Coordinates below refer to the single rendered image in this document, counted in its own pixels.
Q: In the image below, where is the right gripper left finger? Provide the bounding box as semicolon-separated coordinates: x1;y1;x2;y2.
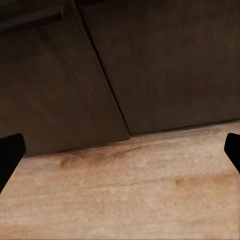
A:
0;133;26;193

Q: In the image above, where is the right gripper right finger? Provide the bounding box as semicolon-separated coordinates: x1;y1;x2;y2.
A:
224;132;240;173

